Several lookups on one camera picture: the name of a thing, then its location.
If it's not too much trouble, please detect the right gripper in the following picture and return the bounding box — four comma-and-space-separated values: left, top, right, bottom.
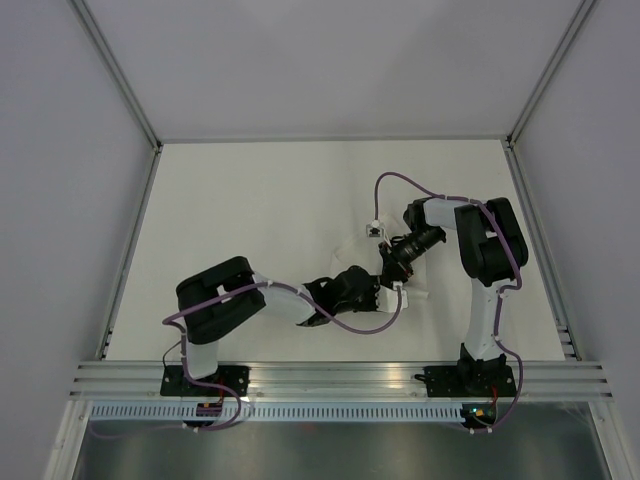
378, 226, 443, 291

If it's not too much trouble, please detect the white cloth napkin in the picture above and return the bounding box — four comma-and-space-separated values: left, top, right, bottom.
330, 213, 430, 300

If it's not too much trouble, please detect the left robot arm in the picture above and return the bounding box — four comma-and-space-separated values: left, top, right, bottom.
176, 256, 380, 396

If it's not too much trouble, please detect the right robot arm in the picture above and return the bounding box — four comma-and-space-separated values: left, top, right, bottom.
379, 197, 529, 395

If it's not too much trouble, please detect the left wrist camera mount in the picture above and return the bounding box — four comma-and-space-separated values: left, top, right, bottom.
376, 282, 409, 313

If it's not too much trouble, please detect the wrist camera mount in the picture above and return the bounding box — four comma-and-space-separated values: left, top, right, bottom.
365, 219, 386, 241
376, 282, 409, 313

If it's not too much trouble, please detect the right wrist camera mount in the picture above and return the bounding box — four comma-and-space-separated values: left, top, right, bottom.
365, 219, 386, 241

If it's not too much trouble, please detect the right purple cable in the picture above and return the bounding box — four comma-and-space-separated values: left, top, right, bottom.
373, 171, 525, 436

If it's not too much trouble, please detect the purple cable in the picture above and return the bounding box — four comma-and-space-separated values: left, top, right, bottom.
89, 282, 404, 440
373, 171, 525, 436

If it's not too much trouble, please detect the back aluminium frame rail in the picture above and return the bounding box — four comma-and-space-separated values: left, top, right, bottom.
161, 133, 510, 145

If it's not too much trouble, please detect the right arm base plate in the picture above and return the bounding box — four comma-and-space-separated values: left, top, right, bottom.
413, 352, 517, 398

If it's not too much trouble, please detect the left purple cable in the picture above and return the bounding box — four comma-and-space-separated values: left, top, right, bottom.
89, 282, 404, 440

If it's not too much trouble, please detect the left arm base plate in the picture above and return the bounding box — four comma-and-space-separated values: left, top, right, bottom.
160, 365, 250, 398

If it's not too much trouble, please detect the white slotted cable duct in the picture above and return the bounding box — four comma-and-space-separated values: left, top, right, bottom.
91, 401, 463, 423

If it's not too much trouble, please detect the left side aluminium rail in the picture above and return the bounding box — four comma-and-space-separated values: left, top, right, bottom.
93, 143, 164, 360

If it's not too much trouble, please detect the front aluminium rail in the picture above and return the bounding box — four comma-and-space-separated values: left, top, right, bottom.
69, 361, 613, 402

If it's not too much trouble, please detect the right aluminium frame post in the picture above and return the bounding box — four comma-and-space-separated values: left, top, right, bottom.
504, 0, 599, 149

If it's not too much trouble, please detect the aluminium frame post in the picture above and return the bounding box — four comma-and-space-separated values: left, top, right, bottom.
504, 0, 599, 149
68, 0, 162, 151

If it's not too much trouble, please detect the left aluminium frame post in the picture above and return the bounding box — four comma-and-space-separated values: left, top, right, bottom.
68, 0, 162, 151

